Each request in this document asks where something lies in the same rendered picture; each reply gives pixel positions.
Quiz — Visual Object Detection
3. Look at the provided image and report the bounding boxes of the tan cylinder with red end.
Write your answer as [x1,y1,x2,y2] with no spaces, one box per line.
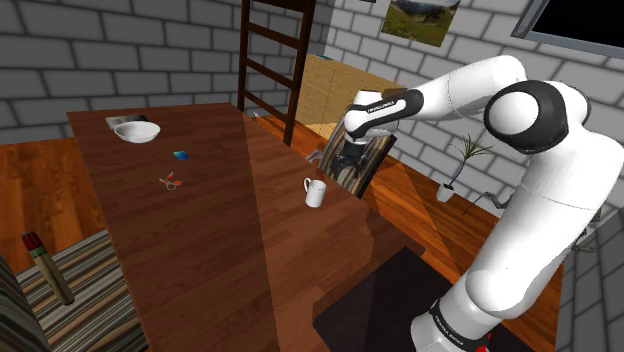
[21,230,76,307]

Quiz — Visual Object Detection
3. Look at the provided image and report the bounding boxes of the light wooden chest of drawers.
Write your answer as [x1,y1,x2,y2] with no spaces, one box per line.
[294,53,408,129]

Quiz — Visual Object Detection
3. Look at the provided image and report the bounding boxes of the brown wooden table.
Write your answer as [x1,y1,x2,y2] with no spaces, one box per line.
[66,102,428,352]

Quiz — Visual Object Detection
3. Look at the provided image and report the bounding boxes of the striped rug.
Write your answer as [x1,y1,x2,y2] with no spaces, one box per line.
[14,228,150,352]

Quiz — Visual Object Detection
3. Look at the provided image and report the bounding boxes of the white mug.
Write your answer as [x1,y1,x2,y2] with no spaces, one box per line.
[303,177,328,209]

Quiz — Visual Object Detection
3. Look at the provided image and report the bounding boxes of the flat grey tray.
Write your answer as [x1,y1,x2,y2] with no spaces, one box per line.
[105,114,149,131]

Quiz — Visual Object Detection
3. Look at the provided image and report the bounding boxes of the landscape wall picture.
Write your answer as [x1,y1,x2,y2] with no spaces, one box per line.
[380,0,462,49]

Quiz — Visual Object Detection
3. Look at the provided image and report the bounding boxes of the striped sofa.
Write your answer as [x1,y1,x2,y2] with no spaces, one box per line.
[0,253,54,352]

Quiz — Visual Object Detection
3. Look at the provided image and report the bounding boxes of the orange handled scissors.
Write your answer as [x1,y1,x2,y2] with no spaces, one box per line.
[158,171,184,192]

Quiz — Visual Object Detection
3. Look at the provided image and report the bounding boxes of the dark robot stand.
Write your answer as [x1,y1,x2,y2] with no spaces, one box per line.
[311,245,537,352]

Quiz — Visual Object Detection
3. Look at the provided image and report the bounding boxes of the plant in white vase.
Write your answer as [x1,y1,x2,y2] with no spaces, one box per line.
[435,133,495,204]

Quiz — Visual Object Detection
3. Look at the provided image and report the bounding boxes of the white bowl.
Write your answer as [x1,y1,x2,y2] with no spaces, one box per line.
[113,120,162,145]

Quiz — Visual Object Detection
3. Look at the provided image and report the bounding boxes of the dark wooden ladder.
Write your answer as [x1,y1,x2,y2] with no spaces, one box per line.
[236,0,317,147]

